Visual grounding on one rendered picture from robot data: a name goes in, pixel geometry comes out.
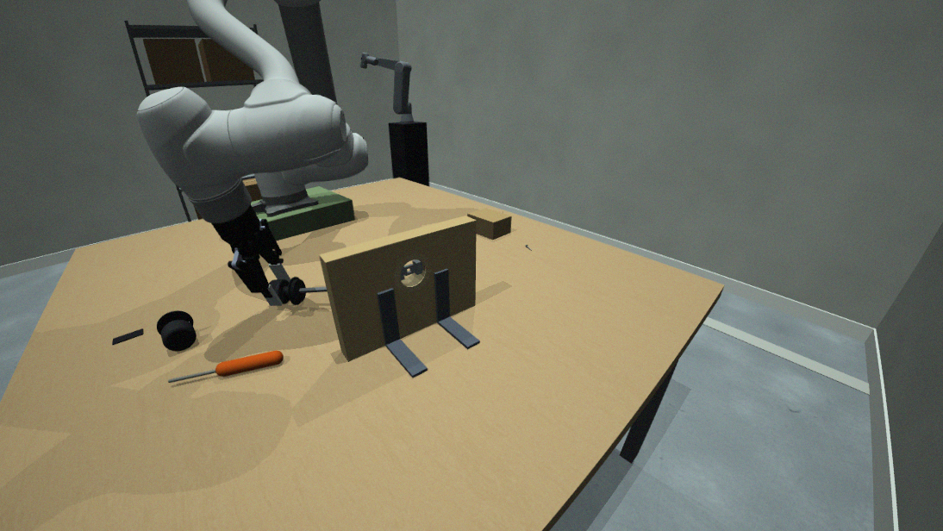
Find orange-handled screwdriver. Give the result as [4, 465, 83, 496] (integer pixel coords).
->
[168, 351, 284, 383]

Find tan rectangular box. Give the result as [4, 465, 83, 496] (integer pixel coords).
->
[467, 208, 511, 240]

